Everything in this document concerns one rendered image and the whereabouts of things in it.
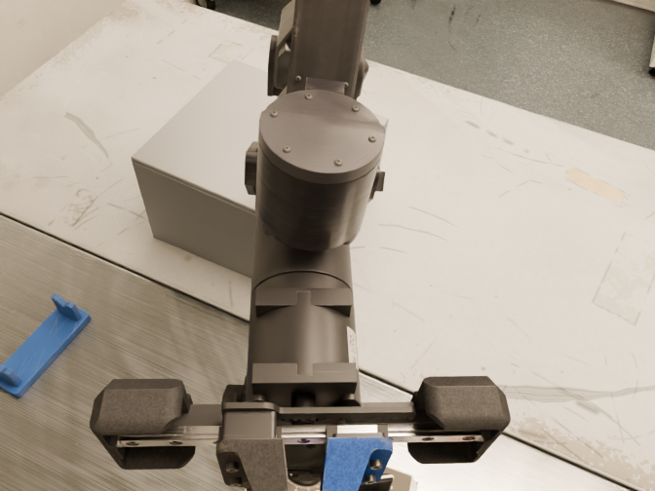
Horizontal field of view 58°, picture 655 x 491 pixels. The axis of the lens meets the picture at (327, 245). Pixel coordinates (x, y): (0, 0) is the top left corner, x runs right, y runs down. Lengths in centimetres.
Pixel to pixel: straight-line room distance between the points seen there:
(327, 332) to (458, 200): 48
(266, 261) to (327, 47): 12
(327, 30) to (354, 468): 22
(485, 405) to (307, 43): 21
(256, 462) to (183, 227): 41
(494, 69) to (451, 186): 186
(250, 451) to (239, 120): 44
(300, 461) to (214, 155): 34
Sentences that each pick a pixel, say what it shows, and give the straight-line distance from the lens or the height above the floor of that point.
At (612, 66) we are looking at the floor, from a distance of 284.
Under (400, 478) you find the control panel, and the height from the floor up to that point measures 93.
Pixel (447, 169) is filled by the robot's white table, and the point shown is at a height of 90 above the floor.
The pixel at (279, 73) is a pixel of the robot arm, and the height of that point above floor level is 113.
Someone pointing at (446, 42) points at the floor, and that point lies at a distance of 270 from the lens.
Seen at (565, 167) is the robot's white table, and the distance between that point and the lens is 85.
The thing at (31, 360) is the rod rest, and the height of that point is 91.
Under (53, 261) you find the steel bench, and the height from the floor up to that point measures 90.
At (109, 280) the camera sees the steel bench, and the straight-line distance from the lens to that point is 67.
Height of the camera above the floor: 144
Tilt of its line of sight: 53 degrees down
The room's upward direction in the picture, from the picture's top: 6 degrees clockwise
